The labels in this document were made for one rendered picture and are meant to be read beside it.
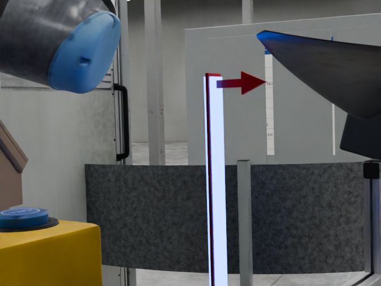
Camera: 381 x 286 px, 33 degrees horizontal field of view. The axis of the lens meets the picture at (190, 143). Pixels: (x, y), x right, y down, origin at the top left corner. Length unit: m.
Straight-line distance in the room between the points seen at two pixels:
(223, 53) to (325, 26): 1.13
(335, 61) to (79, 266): 0.28
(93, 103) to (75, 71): 1.79
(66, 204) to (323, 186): 0.98
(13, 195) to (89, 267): 0.34
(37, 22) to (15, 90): 1.51
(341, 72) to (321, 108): 6.05
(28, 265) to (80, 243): 0.05
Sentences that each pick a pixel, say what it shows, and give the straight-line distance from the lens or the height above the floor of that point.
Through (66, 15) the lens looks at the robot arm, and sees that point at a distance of 0.84.
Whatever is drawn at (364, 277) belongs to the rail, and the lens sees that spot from 1.15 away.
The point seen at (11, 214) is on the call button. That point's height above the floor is 1.08.
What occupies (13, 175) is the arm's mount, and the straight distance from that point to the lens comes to 0.80.
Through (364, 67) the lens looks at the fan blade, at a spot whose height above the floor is 1.19.
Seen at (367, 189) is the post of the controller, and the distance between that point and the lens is 1.15.
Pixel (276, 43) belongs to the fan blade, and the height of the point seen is 1.21.
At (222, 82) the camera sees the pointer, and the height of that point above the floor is 1.18.
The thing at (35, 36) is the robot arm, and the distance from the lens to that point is 0.83.
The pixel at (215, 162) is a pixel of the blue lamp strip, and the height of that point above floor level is 1.10.
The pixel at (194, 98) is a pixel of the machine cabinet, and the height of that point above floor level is 1.28.
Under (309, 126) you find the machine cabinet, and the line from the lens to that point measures 6.68.
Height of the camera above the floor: 1.15
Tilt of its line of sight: 3 degrees down
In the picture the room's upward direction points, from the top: 2 degrees counter-clockwise
